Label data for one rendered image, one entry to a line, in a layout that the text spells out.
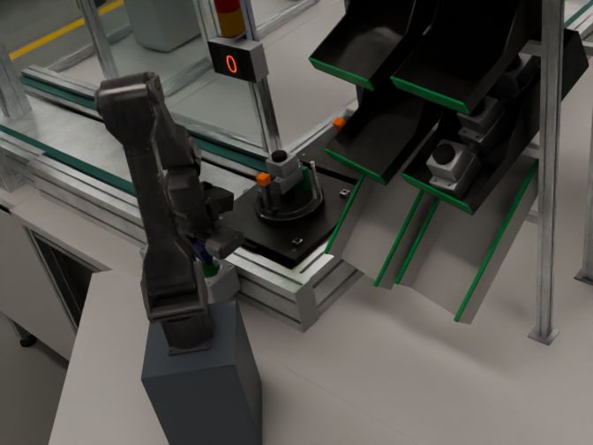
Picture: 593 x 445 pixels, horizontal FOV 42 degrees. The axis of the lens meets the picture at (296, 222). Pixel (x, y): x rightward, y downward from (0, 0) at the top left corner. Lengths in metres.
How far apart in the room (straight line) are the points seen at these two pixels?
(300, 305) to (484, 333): 0.32
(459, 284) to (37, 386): 1.88
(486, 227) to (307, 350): 0.39
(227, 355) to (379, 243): 0.34
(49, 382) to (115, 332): 1.28
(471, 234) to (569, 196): 0.48
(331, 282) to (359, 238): 0.13
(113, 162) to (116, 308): 0.48
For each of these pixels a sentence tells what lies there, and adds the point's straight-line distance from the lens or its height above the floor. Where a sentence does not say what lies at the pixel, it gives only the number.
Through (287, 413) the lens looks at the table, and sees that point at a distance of 1.31.
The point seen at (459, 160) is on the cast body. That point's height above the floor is 1.26.
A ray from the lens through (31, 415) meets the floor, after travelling 2.76.
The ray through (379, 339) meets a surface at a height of 0.86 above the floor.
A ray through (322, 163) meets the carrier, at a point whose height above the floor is 0.97.
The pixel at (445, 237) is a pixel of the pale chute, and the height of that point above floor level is 1.06.
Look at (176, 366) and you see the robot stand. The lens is 1.16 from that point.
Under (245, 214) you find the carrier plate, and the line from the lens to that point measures 1.55.
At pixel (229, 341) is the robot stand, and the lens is 1.16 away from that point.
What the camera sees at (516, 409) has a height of 0.86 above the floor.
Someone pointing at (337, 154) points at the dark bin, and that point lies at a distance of 1.26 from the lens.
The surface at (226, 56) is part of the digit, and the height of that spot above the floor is 1.22.
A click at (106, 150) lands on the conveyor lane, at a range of 2.03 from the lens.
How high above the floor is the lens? 1.87
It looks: 37 degrees down
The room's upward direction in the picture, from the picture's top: 12 degrees counter-clockwise
